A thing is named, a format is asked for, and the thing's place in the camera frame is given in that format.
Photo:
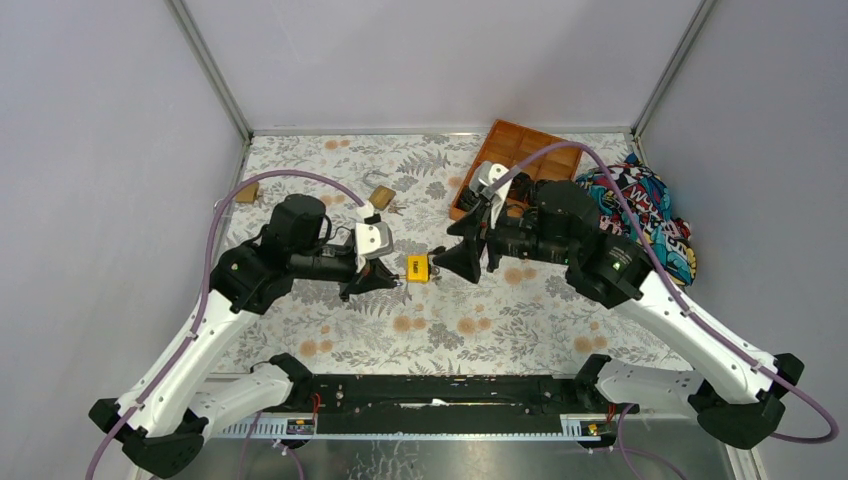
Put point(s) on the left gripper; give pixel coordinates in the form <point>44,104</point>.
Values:
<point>361,276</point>

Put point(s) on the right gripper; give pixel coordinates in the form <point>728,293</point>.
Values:
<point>476,228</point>

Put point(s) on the yellow padlock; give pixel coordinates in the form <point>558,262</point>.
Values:
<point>418,269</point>

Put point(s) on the brass padlock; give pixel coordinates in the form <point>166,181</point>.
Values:
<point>247,195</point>
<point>382,195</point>

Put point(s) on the small silver keys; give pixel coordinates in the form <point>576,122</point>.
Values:
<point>396,209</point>

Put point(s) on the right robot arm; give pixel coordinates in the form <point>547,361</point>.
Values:
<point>732,389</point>

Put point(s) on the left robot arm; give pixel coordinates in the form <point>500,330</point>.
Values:
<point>163,422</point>

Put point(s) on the rolled dark tie middle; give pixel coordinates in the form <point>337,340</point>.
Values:
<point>520,187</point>

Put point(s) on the floral table mat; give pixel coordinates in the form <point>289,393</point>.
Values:
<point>522,319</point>

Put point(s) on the orange wooden compartment tray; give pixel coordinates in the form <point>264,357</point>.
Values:
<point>508,144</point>

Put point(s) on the colourful patterned cloth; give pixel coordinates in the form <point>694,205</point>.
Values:
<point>650,200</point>

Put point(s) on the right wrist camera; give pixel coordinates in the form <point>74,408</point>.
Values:
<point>483,179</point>

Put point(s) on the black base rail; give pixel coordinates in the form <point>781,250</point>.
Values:
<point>453,405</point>

